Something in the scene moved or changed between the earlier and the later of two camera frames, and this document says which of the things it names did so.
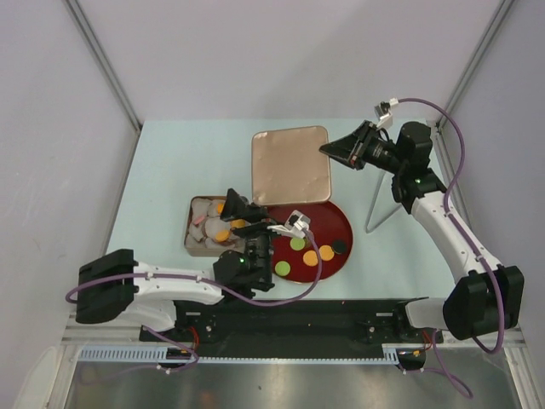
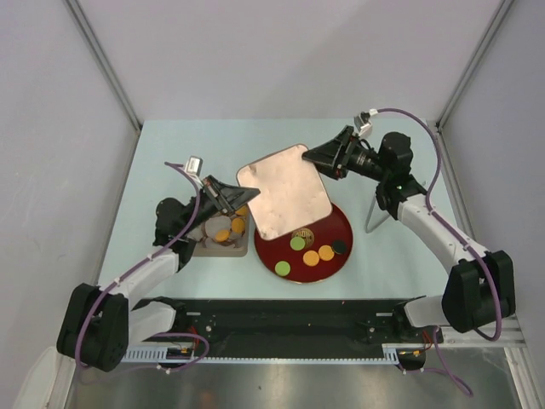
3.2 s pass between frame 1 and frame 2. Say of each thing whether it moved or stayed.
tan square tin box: stayed
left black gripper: moved
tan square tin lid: moved
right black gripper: moved
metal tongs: stayed
